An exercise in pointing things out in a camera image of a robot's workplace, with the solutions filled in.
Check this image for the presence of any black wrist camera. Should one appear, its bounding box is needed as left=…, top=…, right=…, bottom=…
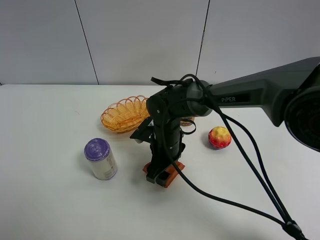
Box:
left=129, top=116, right=154, bottom=144

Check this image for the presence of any orange waffle slice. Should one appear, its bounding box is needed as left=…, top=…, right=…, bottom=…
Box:
left=143, top=161, right=185, bottom=188

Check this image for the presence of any purple lidded white can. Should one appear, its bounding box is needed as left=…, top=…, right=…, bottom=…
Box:
left=84, top=138, right=118, bottom=181

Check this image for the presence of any black cable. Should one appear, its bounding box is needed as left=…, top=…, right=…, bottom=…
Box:
left=150, top=73, right=311, bottom=240

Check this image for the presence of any red yellow toy apple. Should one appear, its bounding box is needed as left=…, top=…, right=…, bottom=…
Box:
left=208, top=126, right=232, bottom=150

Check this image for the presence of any gold energy drink can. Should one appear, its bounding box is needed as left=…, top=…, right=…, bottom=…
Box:
left=180, top=116, right=195, bottom=127

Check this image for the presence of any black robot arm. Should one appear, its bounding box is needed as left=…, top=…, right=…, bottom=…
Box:
left=146, top=57, right=320, bottom=183

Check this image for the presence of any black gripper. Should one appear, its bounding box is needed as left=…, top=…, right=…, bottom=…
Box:
left=146, top=118, right=185, bottom=186

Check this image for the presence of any orange wicker basket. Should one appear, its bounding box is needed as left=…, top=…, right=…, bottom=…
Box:
left=100, top=95, right=150, bottom=134

